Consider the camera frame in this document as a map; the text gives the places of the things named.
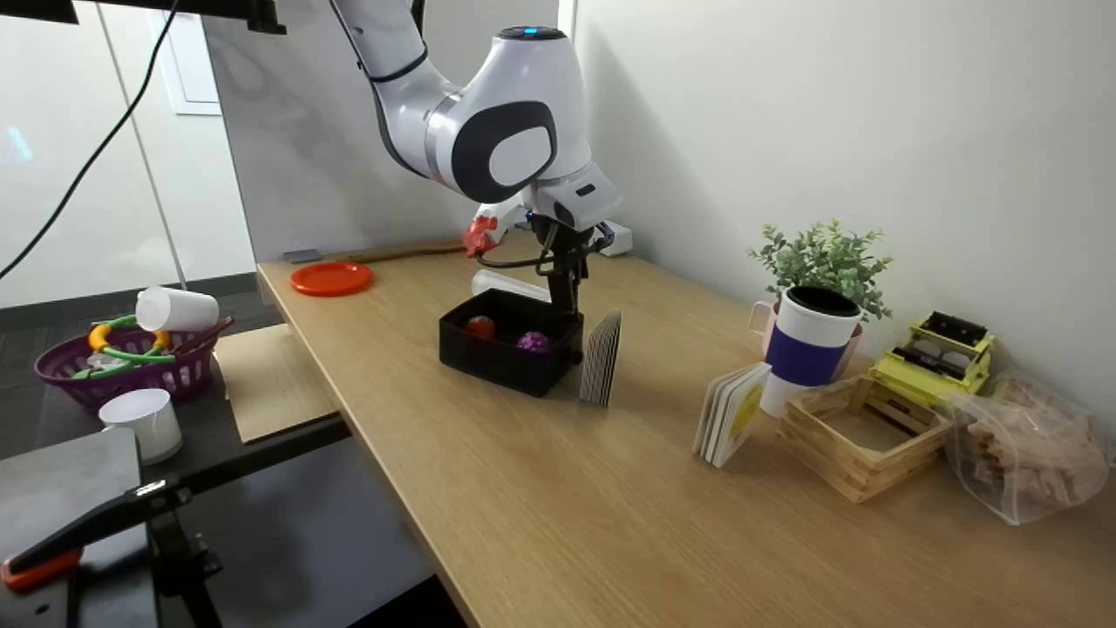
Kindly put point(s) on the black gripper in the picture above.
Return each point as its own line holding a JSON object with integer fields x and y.
{"x": 564, "y": 258}

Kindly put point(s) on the clear container wooden pieces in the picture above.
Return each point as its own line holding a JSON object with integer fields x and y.
{"x": 1023, "y": 451}

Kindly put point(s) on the yellow toy machine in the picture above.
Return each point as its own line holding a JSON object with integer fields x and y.
{"x": 936, "y": 359}

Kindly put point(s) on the green potted plant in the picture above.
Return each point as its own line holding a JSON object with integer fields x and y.
{"x": 830, "y": 258}

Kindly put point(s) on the black tripod camera stand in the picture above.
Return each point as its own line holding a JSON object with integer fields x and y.
{"x": 174, "y": 558}

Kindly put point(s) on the purple plastic basket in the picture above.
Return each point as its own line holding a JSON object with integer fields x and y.
{"x": 109, "y": 359}

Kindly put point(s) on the stack of picture cards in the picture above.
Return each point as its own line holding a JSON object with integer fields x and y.
{"x": 728, "y": 412}

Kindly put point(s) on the white power strip box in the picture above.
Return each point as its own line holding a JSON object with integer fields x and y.
{"x": 615, "y": 238}

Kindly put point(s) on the white paper cup standing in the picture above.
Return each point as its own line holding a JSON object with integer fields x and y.
{"x": 146, "y": 415}

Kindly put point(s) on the purple toy grapes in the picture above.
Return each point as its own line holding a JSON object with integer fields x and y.
{"x": 533, "y": 343}

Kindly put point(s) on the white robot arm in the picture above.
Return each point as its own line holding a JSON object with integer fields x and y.
{"x": 514, "y": 138}

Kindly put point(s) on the white paper cup lying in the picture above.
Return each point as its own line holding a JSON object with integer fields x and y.
{"x": 161, "y": 309}

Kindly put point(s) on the red toy strawberry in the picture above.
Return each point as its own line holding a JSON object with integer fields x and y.
{"x": 481, "y": 330}

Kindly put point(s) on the white triangular card box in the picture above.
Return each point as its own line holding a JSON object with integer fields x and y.
{"x": 600, "y": 359}

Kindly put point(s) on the black rectangular box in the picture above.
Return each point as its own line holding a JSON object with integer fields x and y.
{"x": 500, "y": 359}

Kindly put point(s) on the red round plate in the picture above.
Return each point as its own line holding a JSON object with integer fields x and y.
{"x": 331, "y": 281}

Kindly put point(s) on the white cup blue sleeve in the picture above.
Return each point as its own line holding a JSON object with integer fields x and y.
{"x": 805, "y": 343}

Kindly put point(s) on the brown cardboard sheet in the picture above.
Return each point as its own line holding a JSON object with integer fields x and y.
{"x": 268, "y": 380}

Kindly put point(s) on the clear squeeze bottle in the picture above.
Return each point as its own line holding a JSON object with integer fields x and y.
{"x": 486, "y": 281}

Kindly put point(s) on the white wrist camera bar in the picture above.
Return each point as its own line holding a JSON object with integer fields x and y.
{"x": 488, "y": 226}

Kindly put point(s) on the wooden slat crate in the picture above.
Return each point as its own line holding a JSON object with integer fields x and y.
{"x": 862, "y": 437}

